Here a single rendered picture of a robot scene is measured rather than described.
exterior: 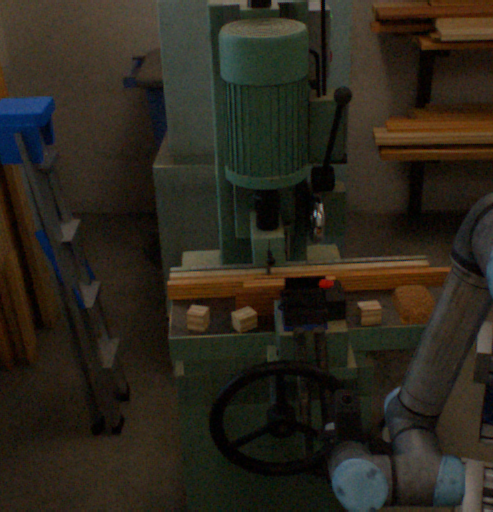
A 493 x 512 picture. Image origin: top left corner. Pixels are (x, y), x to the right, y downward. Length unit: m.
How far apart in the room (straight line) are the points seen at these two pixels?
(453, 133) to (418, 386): 2.50
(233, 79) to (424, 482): 0.81
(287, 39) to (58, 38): 2.68
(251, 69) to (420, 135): 2.18
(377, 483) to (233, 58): 0.81
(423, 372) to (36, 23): 3.20
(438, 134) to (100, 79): 1.70
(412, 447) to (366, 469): 0.11
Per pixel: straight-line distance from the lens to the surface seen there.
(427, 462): 1.21
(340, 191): 1.86
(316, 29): 1.85
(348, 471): 1.16
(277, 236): 1.67
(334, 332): 1.55
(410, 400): 1.26
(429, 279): 1.83
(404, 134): 3.61
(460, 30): 3.47
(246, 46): 1.48
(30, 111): 2.32
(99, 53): 4.04
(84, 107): 4.14
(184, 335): 1.66
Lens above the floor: 1.84
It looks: 29 degrees down
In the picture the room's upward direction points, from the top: 2 degrees counter-clockwise
